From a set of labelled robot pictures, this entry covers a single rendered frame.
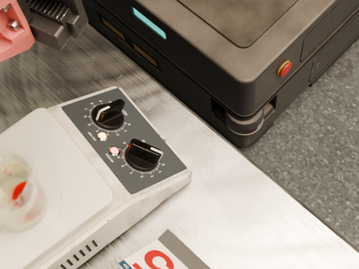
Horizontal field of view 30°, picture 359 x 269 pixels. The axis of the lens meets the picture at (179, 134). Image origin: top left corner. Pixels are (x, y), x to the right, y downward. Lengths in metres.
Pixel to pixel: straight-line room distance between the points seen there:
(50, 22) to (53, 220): 0.22
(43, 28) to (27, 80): 0.33
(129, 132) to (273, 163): 0.86
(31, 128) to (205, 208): 0.19
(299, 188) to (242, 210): 0.81
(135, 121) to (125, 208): 0.10
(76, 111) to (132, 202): 0.11
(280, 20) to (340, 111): 0.39
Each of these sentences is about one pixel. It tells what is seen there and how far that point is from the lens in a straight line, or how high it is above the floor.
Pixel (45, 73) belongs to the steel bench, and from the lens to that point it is 0.76.
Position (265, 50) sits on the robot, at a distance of 1.20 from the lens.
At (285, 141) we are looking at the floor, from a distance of 1.52.
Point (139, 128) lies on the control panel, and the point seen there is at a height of 0.79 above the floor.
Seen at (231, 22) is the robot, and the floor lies 0.37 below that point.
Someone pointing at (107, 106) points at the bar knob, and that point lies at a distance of 0.65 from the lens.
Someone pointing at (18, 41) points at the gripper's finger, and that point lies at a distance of 0.44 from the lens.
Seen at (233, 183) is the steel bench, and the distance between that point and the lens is 0.68.
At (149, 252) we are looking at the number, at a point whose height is 0.77.
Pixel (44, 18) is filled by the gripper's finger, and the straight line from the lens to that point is 0.44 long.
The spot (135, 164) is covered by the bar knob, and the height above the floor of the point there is 0.81.
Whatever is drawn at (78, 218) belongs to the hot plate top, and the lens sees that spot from 0.59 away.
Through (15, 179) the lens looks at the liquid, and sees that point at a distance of 0.57.
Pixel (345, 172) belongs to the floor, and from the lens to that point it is 1.50.
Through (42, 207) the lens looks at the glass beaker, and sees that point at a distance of 0.58.
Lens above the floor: 1.39
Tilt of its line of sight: 66 degrees down
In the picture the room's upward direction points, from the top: 11 degrees counter-clockwise
